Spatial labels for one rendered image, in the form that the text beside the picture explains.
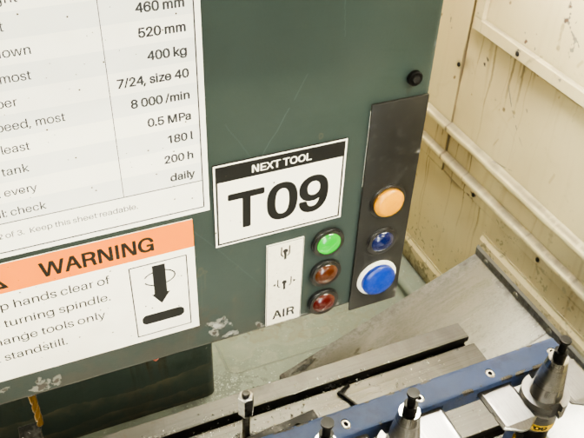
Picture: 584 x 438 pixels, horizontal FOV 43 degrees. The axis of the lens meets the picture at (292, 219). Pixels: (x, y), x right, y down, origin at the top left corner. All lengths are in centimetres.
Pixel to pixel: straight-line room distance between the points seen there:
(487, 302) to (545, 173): 35
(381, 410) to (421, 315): 78
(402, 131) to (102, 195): 21
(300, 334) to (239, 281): 138
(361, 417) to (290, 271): 44
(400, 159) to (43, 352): 29
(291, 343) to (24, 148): 152
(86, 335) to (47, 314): 4
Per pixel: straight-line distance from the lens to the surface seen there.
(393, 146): 54
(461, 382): 105
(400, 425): 93
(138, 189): 48
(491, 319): 172
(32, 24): 42
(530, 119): 158
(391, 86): 52
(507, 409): 105
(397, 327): 176
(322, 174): 53
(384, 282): 62
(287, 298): 59
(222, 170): 49
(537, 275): 167
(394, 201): 57
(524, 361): 110
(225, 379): 180
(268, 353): 189
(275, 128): 49
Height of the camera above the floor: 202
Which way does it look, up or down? 39 degrees down
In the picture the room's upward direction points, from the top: 2 degrees clockwise
